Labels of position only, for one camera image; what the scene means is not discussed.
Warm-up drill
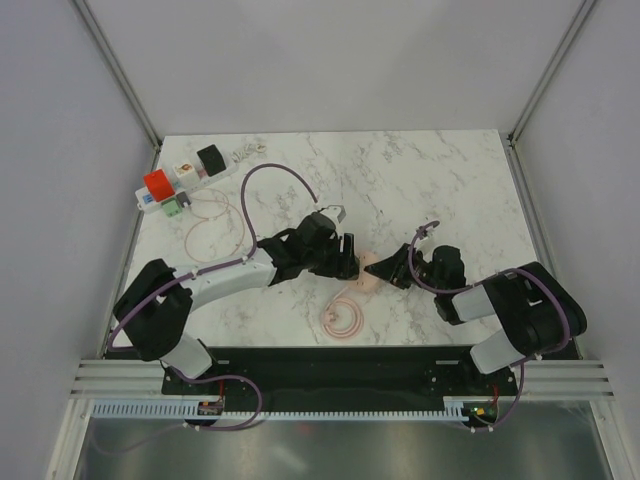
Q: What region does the green cube adapter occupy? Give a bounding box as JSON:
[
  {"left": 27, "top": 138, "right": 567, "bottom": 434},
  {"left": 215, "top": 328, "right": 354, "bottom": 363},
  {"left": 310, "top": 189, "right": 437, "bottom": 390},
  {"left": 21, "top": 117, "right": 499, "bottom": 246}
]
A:
[{"left": 161, "top": 198, "right": 183, "bottom": 218}]

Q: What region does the white power strip cord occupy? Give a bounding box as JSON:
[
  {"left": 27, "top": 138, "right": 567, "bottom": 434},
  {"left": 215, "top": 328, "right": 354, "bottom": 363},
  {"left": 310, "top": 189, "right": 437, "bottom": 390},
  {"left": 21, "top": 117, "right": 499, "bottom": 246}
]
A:
[{"left": 231, "top": 141, "right": 266, "bottom": 162}]

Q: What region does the pink coiled socket cord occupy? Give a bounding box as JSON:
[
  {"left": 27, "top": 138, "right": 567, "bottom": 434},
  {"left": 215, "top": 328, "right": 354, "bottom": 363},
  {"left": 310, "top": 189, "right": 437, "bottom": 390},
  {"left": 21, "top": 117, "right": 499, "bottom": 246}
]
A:
[{"left": 320, "top": 287, "right": 364, "bottom": 341}]

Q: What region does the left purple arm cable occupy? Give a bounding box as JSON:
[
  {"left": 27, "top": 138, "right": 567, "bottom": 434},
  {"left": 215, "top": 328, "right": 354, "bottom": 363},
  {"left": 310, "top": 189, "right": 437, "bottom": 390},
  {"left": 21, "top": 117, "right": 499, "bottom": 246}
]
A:
[{"left": 93, "top": 163, "right": 321, "bottom": 455}]

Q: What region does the white cube adapter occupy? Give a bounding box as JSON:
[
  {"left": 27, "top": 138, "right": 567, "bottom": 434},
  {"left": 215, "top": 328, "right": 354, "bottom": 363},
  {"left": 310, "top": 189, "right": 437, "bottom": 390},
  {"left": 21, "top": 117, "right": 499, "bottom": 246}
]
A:
[{"left": 173, "top": 161, "right": 200, "bottom": 189}]

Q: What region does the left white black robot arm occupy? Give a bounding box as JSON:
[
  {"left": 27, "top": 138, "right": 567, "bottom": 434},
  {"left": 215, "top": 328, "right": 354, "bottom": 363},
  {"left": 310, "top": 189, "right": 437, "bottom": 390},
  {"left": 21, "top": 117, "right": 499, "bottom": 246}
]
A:
[{"left": 113, "top": 206, "right": 402, "bottom": 393}]

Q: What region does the pink round power socket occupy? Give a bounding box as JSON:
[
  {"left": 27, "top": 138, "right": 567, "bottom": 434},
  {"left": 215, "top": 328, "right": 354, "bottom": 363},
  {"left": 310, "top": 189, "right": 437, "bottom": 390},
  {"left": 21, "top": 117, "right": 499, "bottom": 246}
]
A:
[{"left": 349, "top": 249, "right": 382, "bottom": 293}]

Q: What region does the black cube adapter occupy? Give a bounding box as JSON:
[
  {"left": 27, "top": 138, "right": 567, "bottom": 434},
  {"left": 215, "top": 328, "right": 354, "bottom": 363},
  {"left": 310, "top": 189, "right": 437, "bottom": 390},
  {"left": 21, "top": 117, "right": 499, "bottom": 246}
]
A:
[{"left": 196, "top": 144, "right": 227, "bottom": 177}]

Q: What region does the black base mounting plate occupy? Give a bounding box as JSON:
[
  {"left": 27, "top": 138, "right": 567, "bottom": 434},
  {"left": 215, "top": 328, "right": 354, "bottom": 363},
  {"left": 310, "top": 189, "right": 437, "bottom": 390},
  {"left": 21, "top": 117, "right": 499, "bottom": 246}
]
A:
[{"left": 162, "top": 346, "right": 517, "bottom": 411}]

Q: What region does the white power strip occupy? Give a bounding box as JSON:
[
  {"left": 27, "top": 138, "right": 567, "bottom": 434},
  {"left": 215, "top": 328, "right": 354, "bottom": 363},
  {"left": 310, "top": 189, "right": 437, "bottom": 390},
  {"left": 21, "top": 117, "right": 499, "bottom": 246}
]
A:
[{"left": 135, "top": 147, "right": 238, "bottom": 214}]

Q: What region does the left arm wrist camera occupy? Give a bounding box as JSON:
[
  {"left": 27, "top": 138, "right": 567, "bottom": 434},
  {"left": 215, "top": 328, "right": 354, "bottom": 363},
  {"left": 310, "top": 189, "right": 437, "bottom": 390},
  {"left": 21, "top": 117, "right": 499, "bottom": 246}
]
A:
[{"left": 319, "top": 205, "right": 346, "bottom": 225}]

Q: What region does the white slotted cable duct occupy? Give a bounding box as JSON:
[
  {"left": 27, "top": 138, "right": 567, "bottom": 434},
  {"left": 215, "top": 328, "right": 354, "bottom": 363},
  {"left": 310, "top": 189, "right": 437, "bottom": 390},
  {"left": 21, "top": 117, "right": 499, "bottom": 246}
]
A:
[{"left": 91, "top": 398, "right": 499, "bottom": 424}]

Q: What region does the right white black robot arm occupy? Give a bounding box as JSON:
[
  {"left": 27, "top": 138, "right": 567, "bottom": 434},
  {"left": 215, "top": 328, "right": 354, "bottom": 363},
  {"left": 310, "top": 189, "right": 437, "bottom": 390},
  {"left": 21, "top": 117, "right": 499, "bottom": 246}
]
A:
[{"left": 390, "top": 243, "right": 587, "bottom": 394}]

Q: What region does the red cube adapter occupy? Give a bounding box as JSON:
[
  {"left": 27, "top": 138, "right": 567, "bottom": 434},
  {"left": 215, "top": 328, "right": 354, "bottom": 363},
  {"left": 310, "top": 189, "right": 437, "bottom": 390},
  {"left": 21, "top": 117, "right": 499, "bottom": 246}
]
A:
[{"left": 143, "top": 169, "right": 175, "bottom": 202}]

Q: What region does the grey small charger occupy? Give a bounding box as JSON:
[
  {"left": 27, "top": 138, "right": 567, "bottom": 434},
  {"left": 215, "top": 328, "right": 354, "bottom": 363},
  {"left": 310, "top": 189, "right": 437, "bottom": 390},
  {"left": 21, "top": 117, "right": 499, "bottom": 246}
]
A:
[{"left": 176, "top": 192, "right": 191, "bottom": 208}]

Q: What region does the thin pink charging cable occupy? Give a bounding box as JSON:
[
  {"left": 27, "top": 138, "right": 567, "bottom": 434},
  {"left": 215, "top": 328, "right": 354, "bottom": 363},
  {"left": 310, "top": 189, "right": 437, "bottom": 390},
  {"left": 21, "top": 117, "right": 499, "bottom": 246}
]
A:
[{"left": 184, "top": 186, "right": 246, "bottom": 263}]

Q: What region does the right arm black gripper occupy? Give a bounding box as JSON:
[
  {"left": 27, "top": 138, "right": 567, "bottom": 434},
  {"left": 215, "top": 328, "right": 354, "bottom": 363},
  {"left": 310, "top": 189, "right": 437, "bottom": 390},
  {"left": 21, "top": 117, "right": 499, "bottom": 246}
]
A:
[{"left": 365, "top": 243, "right": 442, "bottom": 295}]

